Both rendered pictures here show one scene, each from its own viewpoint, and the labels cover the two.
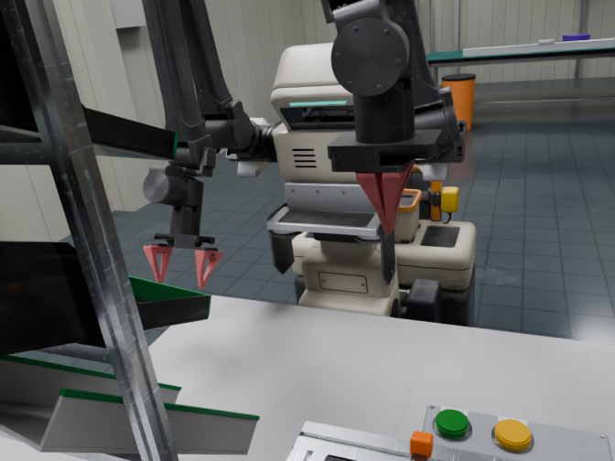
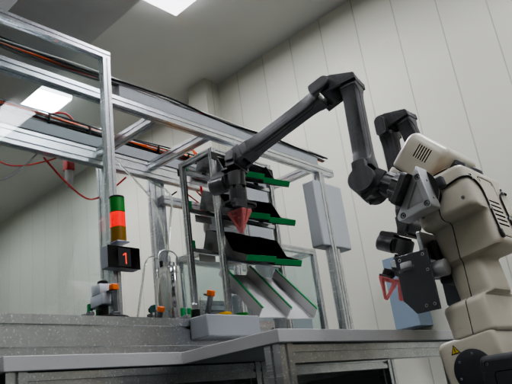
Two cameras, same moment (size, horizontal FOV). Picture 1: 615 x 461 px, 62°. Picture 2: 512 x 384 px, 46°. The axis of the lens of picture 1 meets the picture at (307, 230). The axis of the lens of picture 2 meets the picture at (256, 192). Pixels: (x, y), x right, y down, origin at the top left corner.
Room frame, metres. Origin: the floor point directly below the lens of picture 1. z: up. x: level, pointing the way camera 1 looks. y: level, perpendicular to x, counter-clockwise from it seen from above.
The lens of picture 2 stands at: (1.08, -1.82, 0.70)
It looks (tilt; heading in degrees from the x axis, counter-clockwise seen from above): 20 degrees up; 107
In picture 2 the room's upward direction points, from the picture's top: 8 degrees counter-clockwise
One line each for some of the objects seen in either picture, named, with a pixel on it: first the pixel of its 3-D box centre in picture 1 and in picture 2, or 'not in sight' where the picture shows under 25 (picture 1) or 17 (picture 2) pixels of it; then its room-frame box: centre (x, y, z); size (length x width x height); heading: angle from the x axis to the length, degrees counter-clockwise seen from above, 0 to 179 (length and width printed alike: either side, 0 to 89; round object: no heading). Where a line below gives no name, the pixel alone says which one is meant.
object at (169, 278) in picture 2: not in sight; (170, 286); (-0.22, 0.81, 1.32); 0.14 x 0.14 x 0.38
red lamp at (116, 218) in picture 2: not in sight; (117, 220); (0.10, -0.18, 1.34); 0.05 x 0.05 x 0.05
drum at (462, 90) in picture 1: (458, 103); not in sight; (5.86, -1.88, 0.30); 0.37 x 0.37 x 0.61
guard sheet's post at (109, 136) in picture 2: not in sight; (110, 187); (0.07, -0.17, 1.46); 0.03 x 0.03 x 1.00; 67
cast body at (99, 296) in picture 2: not in sight; (100, 294); (0.15, -0.36, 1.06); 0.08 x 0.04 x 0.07; 154
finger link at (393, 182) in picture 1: (375, 188); (242, 219); (0.49, -0.07, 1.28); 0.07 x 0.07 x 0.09; 67
